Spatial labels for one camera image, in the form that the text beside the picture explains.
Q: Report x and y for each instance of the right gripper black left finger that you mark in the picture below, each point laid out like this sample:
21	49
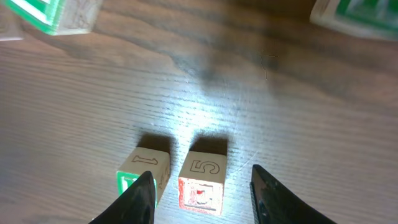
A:
135	206

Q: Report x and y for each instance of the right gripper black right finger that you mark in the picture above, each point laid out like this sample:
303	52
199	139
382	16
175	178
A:
274	203

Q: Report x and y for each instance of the red E wooden block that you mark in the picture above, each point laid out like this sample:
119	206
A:
201	183

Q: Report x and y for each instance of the green B wooden block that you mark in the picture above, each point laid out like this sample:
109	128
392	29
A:
57	17

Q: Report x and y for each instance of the green R wooden block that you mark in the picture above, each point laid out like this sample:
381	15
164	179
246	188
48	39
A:
369	19

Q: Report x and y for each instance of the green V wooden block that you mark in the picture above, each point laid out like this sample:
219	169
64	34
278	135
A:
10	25

